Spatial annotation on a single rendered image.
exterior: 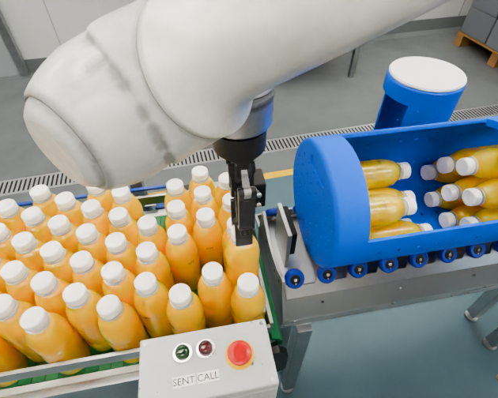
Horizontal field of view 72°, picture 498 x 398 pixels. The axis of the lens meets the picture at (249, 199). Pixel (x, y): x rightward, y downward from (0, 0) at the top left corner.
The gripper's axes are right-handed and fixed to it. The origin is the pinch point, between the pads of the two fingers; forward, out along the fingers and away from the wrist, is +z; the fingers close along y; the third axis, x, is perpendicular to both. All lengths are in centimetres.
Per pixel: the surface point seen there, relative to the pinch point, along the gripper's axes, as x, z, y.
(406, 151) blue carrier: -47, 9, 23
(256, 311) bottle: -0.8, 14.2, -10.1
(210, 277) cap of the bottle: 6.7, 8.4, -4.9
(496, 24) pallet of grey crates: -310, 83, 279
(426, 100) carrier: -77, 18, 59
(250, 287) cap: -0.2, 8.5, -8.1
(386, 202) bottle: -30.3, 4.3, 3.2
